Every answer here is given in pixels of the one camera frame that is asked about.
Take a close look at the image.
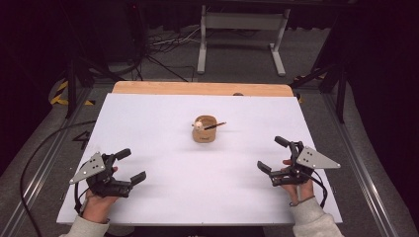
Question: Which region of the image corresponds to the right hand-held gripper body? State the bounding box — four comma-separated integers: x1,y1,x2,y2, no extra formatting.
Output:
268,140,342,188

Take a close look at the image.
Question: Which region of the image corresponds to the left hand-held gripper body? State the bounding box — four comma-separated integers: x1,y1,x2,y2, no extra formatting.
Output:
68,151,133,199

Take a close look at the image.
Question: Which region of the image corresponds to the black pen with wooden end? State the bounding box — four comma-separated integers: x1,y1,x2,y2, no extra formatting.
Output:
204,121,227,131

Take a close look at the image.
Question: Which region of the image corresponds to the wooden pen holder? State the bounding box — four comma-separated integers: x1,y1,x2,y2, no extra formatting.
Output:
192,115,218,144

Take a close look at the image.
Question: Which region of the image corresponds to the person's right hand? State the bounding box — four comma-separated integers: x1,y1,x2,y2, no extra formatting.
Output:
281,159,316,207

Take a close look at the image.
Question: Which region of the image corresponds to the person's left hand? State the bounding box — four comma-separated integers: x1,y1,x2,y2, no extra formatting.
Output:
81,166,120,225

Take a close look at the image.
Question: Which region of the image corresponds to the white table board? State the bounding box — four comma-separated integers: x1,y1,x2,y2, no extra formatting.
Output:
56,93,344,227

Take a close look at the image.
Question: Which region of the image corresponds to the black metal stand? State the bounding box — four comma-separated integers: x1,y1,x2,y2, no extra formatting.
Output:
290,19,351,124

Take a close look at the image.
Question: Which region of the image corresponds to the black tripod stand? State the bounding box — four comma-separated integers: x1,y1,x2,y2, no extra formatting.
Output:
62,53,126,119

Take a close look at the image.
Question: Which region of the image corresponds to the yellow black floor tape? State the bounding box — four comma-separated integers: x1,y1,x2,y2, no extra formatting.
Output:
48,80,97,107

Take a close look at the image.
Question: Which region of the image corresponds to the wooden table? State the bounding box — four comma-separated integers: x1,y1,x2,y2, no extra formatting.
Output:
112,81,294,98

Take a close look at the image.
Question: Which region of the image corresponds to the black equipment box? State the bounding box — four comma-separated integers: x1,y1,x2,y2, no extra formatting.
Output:
126,1,150,64

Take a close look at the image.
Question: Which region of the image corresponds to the grey metal stand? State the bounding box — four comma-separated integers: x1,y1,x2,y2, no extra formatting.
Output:
196,4,292,77

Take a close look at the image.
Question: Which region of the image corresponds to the right hand-held gripper cable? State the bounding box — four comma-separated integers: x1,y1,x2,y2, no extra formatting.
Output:
309,170,329,210

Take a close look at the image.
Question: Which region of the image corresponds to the hand-held gripper cable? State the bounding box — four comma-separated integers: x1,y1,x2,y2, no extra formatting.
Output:
309,170,329,210
72,181,90,215

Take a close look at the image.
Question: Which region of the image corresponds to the left hand-held gripper cable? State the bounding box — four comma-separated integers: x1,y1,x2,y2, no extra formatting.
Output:
72,181,90,215

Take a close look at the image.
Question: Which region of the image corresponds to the aluminium floor rail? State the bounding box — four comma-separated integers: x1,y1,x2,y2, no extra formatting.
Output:
0,88,97,237
320,93,400,237

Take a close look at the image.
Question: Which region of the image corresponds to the long black floor cable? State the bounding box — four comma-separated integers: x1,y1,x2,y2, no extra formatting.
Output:
19,119,97,237

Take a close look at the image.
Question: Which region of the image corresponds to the bundle of floor cables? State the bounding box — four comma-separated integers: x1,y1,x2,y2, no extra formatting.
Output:
144,25,203,54

